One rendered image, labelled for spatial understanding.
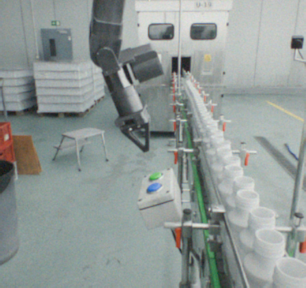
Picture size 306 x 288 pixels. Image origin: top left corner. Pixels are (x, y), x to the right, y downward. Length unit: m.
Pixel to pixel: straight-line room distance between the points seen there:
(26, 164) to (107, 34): 3.24
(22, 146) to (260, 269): 3.34
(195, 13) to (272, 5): 6.21
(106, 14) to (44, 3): 10.61
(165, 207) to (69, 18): 10.37
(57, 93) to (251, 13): 6.62
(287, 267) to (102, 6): 0.48
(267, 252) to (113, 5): 0.46
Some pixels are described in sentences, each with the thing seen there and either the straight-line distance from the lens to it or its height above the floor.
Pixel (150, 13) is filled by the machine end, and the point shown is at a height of 1.93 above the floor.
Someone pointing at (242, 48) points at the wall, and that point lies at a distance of 10.50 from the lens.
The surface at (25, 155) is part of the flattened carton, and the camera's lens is 3.68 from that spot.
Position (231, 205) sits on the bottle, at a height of 1.12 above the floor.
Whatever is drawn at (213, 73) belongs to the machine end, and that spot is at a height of 1.07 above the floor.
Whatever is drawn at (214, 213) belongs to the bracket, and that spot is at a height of 1.11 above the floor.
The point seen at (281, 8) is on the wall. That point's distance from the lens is 10.85.
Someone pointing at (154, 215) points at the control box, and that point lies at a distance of 0.64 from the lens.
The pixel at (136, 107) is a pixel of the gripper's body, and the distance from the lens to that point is 0.64.
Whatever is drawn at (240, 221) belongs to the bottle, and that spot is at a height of 1.12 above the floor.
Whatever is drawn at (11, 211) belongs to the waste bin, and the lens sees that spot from 2.28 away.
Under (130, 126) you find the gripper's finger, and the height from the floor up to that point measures 1.24.
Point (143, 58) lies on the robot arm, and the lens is 0.63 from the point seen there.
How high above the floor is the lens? 1.40
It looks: 17 degrees down
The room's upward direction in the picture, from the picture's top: straight up
